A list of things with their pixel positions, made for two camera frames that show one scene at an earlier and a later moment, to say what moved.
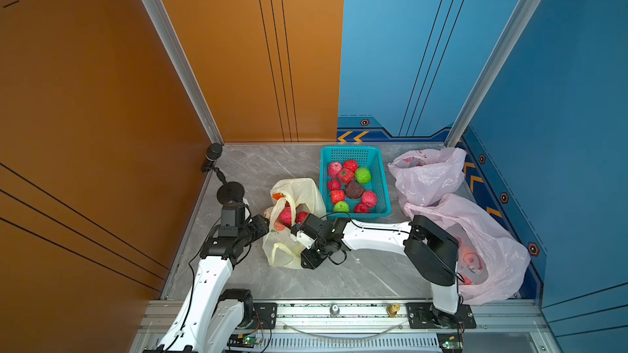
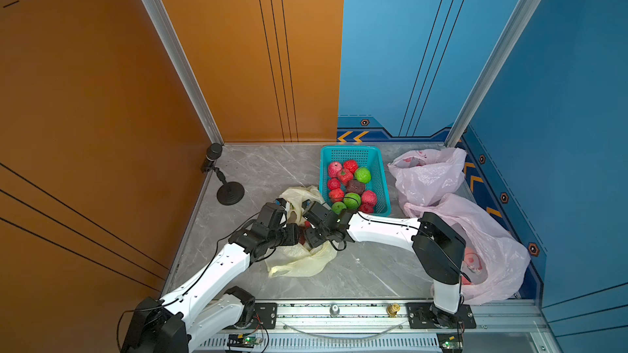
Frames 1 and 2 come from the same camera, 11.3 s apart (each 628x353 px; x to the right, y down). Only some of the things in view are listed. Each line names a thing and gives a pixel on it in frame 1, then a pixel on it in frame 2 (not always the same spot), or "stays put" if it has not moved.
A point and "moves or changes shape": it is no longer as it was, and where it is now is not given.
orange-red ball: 345,176 stays put
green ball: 362,175 stays put
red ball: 351,164 stays put
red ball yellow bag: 301,216 moves or changes shape
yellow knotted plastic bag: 290,199 moves or changes shape
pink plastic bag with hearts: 491,263 stays put
